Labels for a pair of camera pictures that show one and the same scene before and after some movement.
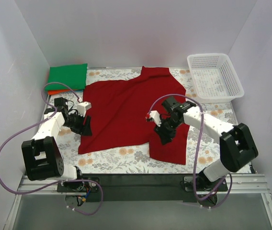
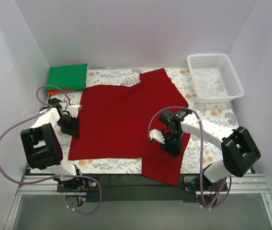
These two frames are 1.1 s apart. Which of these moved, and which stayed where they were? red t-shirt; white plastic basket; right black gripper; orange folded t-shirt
Moved: red t-shirt; right black gripper
Stayed: orange folded t-shirt; white plastic basket
